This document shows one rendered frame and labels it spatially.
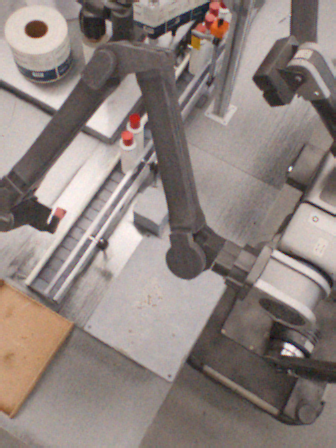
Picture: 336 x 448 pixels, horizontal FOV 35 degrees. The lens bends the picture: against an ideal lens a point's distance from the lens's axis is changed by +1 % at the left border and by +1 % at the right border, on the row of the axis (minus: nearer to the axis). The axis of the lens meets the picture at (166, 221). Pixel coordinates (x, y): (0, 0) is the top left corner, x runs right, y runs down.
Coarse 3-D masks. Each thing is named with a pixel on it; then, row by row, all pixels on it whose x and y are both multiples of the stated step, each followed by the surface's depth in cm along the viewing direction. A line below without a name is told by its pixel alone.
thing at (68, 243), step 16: (224, 48) 192; (176, 80) 186; (144, 128) 178; (144, 144) 176; (112, 176) 171; (96, 192) 168; (112, 192) 169; (96, 208) 166; (112, 208) 166; (80, 224) 164; (64, 240) 162; (64, 256) 160; (80, 256) 160; (48, 272) 158; (64, 272) 158
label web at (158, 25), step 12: (180, 0) 178; (192, 0) 182; (204, 0) 185; (216, 0) 189; (144, 12) 177; (156, 12) 176; (168, 12) 180; (180, 12) 183; (192, 12) 187; (204, 12) 191; (144, 24) 182; (156, 24) 181; (168, 24) 185; (180, 24) 189; (156, 36) 186
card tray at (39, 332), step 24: (0, 288) 160; (0, 312) 157; (24, 312) 158; (48, 312) 158; (0, 336) 155; (24, 336) 155; (48, 336) 155; (0, 360) 152; (24, 360) 152; (48, 360) 150; (0, 384) 150; (24, 384) 150; (0, 408) 147
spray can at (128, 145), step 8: (128, 136) 153; (120, 144) 157; (128, 144) 155; (136, 144) 157; (120, 152) 161; (128, 152) 157; (136, 152) 160; (128, 160) 162; (136, 160) 164; (128, 168) 166
